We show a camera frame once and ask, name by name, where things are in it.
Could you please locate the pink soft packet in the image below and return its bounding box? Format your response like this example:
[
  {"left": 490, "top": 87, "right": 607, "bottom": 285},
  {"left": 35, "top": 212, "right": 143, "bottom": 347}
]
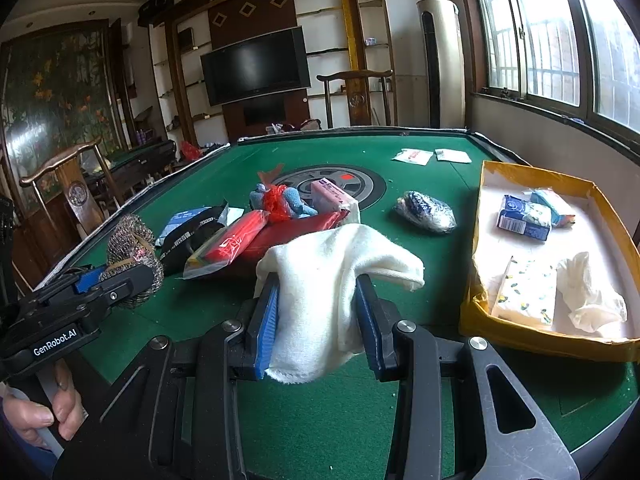
[{"left": 310, "top": 179, "right": 361, "bottom": 213}]

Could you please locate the dark side table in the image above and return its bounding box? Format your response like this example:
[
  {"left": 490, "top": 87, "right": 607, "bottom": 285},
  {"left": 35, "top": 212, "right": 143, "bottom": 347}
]
[{"left": 107, "top": 139, "right": 178, "bottom": 181}]

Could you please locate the window with metal bars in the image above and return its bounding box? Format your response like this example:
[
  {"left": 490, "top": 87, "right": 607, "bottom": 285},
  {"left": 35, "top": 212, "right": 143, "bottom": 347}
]
[{"left": 467, "top": 0, "right": 640, "bottom": 133}]

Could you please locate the white packet red print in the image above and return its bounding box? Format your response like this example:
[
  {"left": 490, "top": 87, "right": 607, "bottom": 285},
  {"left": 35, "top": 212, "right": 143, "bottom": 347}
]
[{"left": 391, "top": 148, "right": 435, "bottom": 167}]

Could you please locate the black flat television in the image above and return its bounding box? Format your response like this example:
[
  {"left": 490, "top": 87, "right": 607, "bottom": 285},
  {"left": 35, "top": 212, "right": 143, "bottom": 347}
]
[{"left": 200, "top": 26, "right": 307, "bottom": 107}]

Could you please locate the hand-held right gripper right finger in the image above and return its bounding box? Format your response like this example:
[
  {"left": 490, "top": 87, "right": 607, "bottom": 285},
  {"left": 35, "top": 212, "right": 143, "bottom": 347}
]
[{"left": 354, "top": 273, "right": 581, "bottom": 480}]

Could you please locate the black plastic bag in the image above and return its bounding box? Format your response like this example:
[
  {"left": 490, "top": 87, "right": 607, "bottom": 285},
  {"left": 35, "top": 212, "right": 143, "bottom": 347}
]
[{"left": 159, "top": 200, "right": 231, "bottom": 276}]

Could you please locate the wooden armchair with carved back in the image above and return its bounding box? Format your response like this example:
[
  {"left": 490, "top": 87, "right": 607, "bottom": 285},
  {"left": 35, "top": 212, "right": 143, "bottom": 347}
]
[{"left": 316, "top": 69, "right": 394, "bottom": 129}]

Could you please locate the blue white plastic bundle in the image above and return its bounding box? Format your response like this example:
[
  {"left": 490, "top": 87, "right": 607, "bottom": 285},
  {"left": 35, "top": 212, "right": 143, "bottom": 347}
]
[{"left": 395, "top": 190, "right": 457, "bottom": 235}]

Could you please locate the steel wire scourer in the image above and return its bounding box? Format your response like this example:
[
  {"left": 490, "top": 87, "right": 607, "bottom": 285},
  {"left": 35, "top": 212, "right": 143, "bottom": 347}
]
[
  {"left": 99, "top": 255, "right": 165, "bottom": 309},
  {"left": 106, "top": 214, "right": 157, "bottom": 263}
]

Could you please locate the yellow cardboard box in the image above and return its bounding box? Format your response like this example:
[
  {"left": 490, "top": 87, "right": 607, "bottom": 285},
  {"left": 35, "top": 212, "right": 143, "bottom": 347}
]
[{"left": 459, "top": 160, "right": 640, "bottom": 363}]

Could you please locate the white knitted cloth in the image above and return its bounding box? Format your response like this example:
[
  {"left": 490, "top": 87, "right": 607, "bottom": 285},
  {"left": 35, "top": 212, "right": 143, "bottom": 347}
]
[{"left": 255, "top": 224, "right": 426, "bottom": 386}]

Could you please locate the white floor air conditioner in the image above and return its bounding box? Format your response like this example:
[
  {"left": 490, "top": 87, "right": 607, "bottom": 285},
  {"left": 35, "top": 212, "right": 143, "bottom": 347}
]
[{"left": 416, "top": 0, "right": 467, "bottom": 130}]

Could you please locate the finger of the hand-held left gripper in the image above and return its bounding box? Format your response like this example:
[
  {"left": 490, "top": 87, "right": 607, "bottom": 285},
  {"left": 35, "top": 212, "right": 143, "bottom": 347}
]
[
  {"left": 95, "top": 261, "right": 155, "bottom": 307},
  {"left": 47, "top": 265, "right": 108, "bottom": 295}
]

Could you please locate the wooden television cabinet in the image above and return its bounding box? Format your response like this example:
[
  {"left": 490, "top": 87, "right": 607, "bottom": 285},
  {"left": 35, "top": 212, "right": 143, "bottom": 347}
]
[{"left": 222, "top": 87, "right": 311, "bottom": 143}]

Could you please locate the black speaker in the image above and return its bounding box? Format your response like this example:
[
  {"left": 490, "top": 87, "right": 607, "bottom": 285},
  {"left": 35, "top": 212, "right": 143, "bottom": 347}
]
[{"left": 137, "top": 0, "right": 173, "bottom": 26}]

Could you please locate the light blue soft packet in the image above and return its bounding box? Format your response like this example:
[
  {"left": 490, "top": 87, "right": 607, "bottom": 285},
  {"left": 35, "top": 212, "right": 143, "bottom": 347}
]
[{"left": 530, "top": 189, "right": 576, "bottom": 228}]

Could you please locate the white crumpled cloth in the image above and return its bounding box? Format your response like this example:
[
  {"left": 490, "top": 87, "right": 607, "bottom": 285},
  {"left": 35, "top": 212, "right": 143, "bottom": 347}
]
[{"left": 555, "top": 251, "right": 628, "bottom": 333}]

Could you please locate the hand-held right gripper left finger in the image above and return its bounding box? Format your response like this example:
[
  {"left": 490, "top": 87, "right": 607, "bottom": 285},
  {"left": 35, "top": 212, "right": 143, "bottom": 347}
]
[{"left": 52, "top": 272, "right": 282, "bottom": 480}]

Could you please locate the blue microfibre cloth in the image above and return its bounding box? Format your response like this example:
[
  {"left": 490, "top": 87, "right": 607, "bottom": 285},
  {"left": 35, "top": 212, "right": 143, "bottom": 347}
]
[{"left": 249, "top": 182, "right": 318, "bottom": 221}]

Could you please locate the blue white flat packet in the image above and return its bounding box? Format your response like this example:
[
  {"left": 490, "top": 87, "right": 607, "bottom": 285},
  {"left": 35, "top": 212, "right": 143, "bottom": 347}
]
[{"left": 155, "top": 206, "right": 223, "bottom": 247}]

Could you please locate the blue tissue packet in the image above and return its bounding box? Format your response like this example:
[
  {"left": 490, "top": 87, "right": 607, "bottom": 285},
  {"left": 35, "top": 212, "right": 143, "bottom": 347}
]
[{"left": 496, "top": 194, "right": 553, "bottom": 243}]

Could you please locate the wooden chair with round medallion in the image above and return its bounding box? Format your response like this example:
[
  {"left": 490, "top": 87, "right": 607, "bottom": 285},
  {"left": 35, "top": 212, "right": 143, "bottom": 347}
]
[{"left": 19, "top": 136, "right": 126, "bottom": 241}]

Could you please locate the mahjong table centre panel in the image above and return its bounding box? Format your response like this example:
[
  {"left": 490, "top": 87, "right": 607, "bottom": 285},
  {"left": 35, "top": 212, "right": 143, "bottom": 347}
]
[{"left": 270, "top": 164, "right": 387, "bottom": 211}]

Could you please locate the floral print tissue pack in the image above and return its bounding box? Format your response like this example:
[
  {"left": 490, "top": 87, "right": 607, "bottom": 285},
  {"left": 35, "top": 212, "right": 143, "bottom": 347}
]
[{"left": 490, "top": 255, "right": 558, "bottom": 331}]

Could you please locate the red packet clear wrap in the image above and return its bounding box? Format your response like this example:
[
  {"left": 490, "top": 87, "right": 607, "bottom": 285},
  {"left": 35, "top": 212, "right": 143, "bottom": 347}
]
[{"left": 182, "top": 209, "right": 271, "bottom": 281}]

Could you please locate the large flower painting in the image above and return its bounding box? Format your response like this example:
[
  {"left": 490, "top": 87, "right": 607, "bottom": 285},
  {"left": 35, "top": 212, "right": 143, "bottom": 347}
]
[{"left": 0, "top": 20, "right": 126, "bottom": 171}]

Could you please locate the person's left hand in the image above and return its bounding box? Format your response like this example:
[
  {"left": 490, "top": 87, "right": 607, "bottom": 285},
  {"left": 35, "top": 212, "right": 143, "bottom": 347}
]
[{"left": 0, "top": 360, "right": 83, "bottom": 453}]

